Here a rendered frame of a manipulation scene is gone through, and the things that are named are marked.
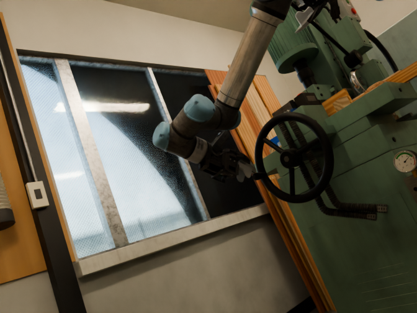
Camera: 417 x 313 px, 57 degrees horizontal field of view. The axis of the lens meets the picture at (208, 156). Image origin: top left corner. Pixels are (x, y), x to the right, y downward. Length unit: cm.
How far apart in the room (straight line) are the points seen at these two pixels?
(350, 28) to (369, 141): 58
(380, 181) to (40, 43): 211
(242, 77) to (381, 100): 44
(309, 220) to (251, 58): 66
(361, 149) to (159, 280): 141
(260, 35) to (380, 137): 50
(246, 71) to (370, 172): 52
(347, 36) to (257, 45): 71
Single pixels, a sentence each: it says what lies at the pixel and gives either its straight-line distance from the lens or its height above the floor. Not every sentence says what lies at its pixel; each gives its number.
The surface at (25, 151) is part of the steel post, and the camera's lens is 210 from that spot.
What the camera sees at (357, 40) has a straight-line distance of 170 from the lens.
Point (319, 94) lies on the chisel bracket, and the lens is 152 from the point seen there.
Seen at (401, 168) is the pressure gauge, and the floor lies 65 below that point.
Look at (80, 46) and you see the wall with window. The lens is 280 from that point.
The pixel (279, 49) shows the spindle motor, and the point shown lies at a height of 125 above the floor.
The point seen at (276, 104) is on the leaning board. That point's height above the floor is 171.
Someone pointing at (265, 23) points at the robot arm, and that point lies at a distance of 106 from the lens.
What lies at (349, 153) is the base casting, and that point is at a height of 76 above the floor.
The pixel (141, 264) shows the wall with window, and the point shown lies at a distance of 224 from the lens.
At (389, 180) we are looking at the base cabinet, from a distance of 129.
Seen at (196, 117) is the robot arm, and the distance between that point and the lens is 100.
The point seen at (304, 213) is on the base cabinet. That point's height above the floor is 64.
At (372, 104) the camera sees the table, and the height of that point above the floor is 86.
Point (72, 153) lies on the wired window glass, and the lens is 238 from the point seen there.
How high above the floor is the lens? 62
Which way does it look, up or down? 14 degrees up
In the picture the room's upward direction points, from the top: 23 degrees counter-clockwise
